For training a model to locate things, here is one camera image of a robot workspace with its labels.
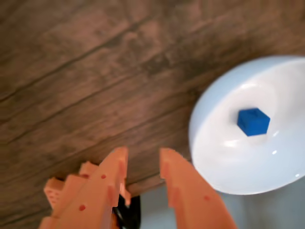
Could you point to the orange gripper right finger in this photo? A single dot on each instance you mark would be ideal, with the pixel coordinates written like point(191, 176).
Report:
point(190, 198)

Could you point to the white bowl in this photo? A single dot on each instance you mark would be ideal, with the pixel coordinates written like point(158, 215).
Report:
point(238, 162)

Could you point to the black table clamp knob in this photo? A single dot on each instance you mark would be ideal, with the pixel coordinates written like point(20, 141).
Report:
point(133, 214)

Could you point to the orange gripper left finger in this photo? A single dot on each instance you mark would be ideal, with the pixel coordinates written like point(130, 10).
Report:
point(95, 190)

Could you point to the blue cube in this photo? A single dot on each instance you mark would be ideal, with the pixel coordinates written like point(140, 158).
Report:
point(253, 121)

